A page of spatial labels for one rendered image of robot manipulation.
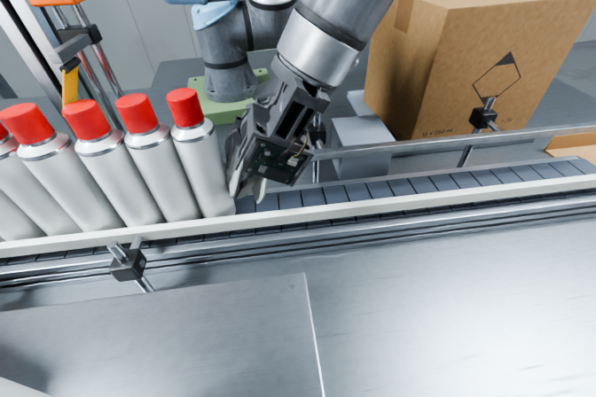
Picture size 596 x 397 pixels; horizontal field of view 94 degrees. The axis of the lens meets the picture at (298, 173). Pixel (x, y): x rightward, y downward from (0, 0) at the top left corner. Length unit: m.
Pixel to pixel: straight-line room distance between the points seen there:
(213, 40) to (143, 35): 2.15
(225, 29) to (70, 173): 0.48
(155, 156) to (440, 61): 0.47
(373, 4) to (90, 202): 0.40
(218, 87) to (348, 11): 0.57
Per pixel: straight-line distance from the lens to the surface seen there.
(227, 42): 0.76
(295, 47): 0.27
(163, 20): 2.83
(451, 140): 0.50
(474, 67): 0.63
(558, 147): 0.85
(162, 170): 0.38
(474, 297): 0.49
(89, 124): 0.37
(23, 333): 0.48
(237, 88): 0.79
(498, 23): 0.62
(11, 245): 0.54
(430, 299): 0.46
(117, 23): 2.91
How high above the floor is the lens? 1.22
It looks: 41 degrees down
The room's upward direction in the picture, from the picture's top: 2 degrees counter-clockwise
